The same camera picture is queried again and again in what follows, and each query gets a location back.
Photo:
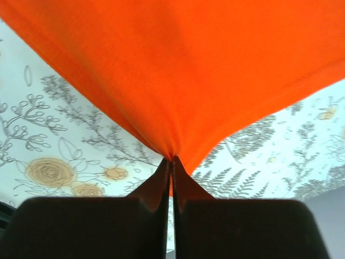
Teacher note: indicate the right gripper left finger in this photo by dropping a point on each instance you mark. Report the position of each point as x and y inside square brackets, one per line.
[134, 226]

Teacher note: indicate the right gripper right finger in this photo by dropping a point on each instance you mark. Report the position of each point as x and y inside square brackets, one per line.
[207, 227]

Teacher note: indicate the orange t shirt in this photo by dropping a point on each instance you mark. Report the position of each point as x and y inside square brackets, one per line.
[182, 76]

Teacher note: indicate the floral table mat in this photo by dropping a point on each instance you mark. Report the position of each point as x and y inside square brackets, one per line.
[54, 142]

